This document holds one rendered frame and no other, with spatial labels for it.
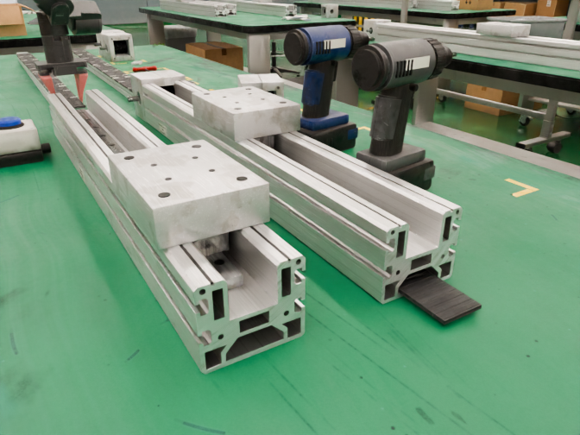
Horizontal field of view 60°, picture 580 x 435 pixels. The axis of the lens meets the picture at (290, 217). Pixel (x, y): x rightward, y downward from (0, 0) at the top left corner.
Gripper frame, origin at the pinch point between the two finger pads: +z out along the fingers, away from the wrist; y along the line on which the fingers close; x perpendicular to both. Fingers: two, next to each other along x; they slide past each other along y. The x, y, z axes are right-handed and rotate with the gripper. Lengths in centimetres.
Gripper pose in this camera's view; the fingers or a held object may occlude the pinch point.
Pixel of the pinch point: (68, 102)
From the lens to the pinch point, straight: 129.9
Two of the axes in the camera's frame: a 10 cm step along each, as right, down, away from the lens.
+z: 0.1, 9.0, 4.4
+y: 8.6, -2.3, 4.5
